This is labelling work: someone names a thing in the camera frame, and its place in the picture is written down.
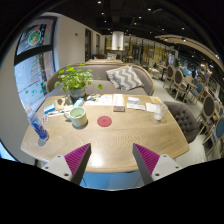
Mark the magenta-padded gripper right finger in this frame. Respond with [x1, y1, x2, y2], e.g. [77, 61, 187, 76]
[132, 143, 184, 186]

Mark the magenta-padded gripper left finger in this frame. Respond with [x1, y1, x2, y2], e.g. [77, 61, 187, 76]
[41, 143, 92, 186]

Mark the clear bottle with blue label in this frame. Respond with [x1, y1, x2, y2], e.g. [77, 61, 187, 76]
[24, 105, 50, 142]

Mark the pale green mug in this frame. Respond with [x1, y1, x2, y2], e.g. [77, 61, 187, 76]
[63, 105, 89, 129]

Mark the flat round red coaster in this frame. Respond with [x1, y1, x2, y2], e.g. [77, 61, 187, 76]
[96, 115, 113, 128]

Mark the clear drinking glass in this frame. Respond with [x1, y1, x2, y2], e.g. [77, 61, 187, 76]
[153, 101, 169, 122]

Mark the white tube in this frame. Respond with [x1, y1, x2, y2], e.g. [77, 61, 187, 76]
[46, 110, 69, 118]

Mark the white paper napkin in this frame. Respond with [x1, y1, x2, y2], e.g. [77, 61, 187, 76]
[145, 102, 158, 113]

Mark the grey tufted chair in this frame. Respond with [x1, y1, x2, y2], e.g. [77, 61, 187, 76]
[163, 100, 201, 144]

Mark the light blue small carton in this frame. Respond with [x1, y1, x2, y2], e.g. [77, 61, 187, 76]
[73, 98, 85, 108]

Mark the blue and white small box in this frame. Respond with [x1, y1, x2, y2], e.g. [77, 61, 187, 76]
[43, 103, 56, 114]

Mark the blue and white card pack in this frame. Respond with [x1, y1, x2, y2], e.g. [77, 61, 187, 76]
[127, 96, 141, 105]

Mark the yellow card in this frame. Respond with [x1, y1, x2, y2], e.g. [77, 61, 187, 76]
[149, 96, 163, 104]

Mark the colourful printed leaflet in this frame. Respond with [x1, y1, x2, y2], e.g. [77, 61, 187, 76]
[84, 94, 114, 107]

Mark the white book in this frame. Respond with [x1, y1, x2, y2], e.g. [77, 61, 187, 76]
[112, 93, 125, 107]

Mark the green potted plant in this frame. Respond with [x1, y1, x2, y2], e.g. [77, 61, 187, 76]
[54, 63, 104, 99]

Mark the group of dining chairs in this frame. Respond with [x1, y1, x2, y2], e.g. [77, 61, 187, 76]
[163, 64, 224, 158]

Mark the grey chevron pillow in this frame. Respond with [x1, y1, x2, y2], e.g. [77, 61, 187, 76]
[105, 64, 145, 92]

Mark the window with festive decals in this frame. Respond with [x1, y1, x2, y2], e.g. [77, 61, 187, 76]
[13, 16, 58, 111]

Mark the white round column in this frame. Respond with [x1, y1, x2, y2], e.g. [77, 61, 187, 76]
[111, 30, 125, 52]

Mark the group of ceiling lights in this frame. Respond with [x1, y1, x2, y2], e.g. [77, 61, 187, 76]
[96, 0, 221, 61]

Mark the grey sofa with wooden frame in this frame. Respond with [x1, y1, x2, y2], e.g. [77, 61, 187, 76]
[45, 63, 156, 98]

